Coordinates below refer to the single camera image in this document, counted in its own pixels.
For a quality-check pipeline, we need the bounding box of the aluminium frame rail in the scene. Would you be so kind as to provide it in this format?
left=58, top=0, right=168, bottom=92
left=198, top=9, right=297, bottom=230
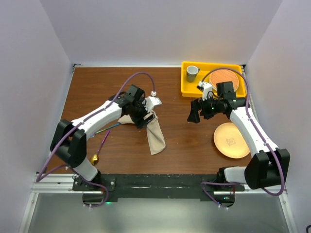
left=20, top=174, right=297, bottom=233

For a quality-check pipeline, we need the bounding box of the orange woven coaster plate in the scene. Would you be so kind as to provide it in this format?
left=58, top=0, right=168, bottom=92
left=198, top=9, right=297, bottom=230
left=209, top=69, right=240, bottom=91

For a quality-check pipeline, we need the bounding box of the grey ceramic mug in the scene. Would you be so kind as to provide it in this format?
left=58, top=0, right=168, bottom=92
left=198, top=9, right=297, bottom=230
left=186, top=66, right=200, bottom=83

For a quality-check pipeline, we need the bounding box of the golden round plate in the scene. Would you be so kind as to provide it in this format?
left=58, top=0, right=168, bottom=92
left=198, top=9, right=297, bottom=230
left=213, top=122, right=250, bottom=159

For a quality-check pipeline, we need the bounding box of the gold purple spoon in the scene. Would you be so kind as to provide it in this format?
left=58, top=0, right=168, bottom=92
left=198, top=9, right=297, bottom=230
left=89, top=130, right=111, bottom=166

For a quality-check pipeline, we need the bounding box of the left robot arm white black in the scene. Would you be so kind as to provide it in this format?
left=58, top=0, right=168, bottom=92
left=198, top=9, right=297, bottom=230
left=51, top=85, right=161, bottom=190

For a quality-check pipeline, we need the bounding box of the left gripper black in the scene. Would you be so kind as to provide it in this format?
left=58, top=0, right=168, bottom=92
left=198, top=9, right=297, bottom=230
left=129, top=97, right=155, bottom=129

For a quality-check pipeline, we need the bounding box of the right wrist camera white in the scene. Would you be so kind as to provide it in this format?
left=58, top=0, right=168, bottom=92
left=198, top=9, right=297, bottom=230
left=197, top=81, right=212, bottom=100

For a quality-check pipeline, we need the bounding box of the iridescent fork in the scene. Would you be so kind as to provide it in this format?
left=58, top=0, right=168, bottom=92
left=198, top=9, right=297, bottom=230
left=90, top=123, right=121, bottom=138

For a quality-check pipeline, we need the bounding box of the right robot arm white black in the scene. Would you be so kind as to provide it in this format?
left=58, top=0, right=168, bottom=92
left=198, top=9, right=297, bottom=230
left=187, top=82, right=290, bottom=193

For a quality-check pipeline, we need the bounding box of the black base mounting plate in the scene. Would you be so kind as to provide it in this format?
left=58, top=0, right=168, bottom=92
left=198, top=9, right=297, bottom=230
left=72, top=173, right=245, bottom=210

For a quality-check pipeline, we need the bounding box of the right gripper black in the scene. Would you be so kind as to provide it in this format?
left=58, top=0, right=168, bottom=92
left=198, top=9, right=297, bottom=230
left=188, top=94, right=223, bottom=123

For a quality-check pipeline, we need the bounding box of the yellow plastic tray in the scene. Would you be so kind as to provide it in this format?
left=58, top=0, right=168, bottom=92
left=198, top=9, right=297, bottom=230
left=181, top=61, right=243, bottom=98

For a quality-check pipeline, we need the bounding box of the beige cloth napkin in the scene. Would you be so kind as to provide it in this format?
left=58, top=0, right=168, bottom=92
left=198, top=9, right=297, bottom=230
left=117, top=110, right=167, bottom=156

